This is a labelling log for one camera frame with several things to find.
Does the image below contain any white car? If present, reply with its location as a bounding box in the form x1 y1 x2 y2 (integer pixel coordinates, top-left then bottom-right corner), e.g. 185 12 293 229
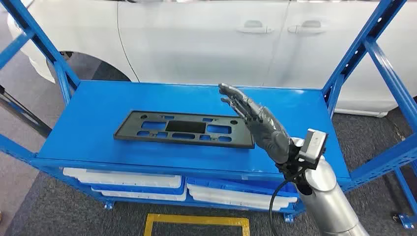
6 0 417 118

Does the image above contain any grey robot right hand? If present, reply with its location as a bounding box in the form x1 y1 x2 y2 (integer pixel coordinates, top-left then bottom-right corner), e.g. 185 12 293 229
218 83 294 165

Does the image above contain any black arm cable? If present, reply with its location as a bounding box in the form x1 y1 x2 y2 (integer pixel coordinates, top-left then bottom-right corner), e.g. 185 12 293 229
268 169 307 236

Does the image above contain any black plastic plate bracket part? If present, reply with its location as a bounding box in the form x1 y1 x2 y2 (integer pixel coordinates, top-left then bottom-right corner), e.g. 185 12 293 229
113 111 255 149

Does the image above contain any dark metal bar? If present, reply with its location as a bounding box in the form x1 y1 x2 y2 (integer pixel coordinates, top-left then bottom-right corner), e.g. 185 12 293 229
0 85 53 138

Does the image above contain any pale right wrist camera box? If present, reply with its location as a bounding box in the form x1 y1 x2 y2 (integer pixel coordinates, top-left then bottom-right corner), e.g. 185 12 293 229
298 128 328 170

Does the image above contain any yellow floor tape square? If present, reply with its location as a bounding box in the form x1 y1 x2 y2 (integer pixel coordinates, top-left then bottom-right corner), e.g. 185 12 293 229
144 213 250 236

